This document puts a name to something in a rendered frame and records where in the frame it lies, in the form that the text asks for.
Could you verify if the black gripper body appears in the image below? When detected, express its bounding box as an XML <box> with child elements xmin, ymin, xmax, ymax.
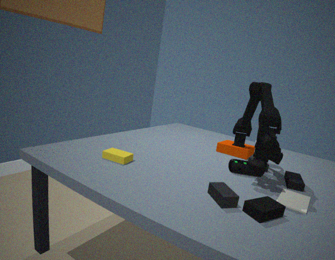
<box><xmin>248</xmin><ymin>141</ymin><xmax>267</xmax><ymax>173</ymax></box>

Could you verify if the white flat rectangular board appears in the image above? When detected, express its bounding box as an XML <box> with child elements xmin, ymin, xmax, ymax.
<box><xmin>277</xmin><ymin>189</ymin><xmax>311</xmax><ymax>214</ymax></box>

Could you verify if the yellow rectangular block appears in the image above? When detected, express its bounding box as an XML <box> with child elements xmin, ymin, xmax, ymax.
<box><xmin>102</xmin><ymin>148</ymin><xmax>133</xmax><ymax>164</ymax></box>

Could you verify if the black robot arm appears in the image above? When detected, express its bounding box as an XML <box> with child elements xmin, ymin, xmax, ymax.
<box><xmin>232</xmin><ymin>82</ymin><xmax>283</xmax><ymax>164</ymax></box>

